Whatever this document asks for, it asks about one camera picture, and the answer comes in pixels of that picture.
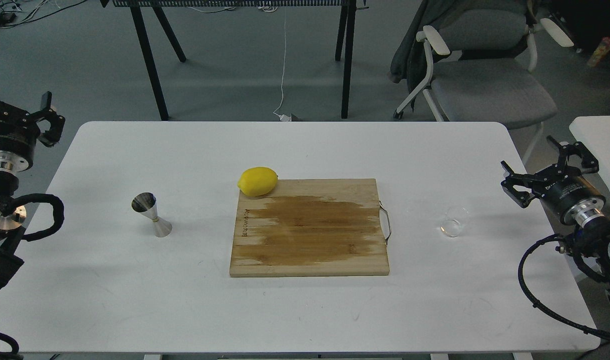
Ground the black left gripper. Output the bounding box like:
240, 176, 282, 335
0, 91, 65, 172

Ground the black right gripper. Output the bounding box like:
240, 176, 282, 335
501, 136, 606, 226

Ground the small clear glass cup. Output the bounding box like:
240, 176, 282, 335
439, 206, 471, 239

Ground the steel double jigger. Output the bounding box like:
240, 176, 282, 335
131, 192, 173, 238

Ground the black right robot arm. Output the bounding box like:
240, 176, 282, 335
501, 136, 610, 303

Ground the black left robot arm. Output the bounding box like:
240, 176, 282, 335
0, 91, 65, 290

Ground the white side table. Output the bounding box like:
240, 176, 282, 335
569, 115, 610, 191

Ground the grey office chair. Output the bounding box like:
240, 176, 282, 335
393, 0, 573, 160

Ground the dark grey jacket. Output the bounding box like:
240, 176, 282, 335
388, 0, 481, 92

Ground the yellow lemon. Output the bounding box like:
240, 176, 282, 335
237, 166, 279, 198

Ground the wooden cutting board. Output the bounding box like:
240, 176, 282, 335
229, 178, 391, 278

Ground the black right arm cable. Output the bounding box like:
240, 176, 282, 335
518, 234, 610, 346

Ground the white cable on floor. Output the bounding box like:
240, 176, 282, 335
273, 5, 291, 122

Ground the black metal table frame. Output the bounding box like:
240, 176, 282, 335
100, 0, 363, 121

